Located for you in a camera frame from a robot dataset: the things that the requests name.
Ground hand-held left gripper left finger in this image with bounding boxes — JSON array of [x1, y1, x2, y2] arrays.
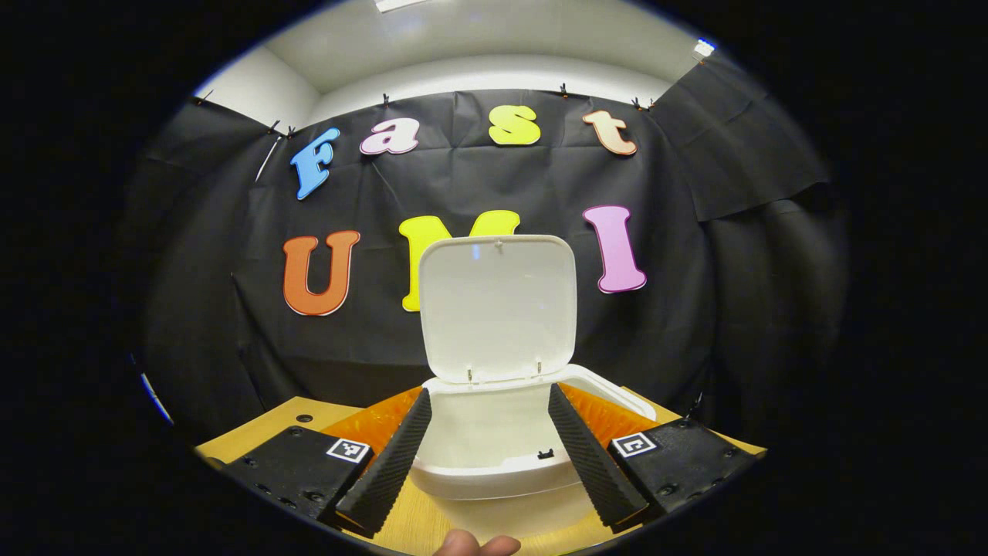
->
[[220, 388, 433, 539]]

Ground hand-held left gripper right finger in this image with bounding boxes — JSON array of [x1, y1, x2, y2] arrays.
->
[[548, 384, 757, 534]]

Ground white desktop garbage bin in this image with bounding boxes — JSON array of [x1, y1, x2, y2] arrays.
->
[[408, 234, 658, 541]]

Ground wooden desktop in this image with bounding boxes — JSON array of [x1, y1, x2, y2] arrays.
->
[[195, 396, 766, 556]]

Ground black backdrop cloth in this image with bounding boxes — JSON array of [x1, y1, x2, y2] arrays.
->
[[131, 54, 850, 442]]

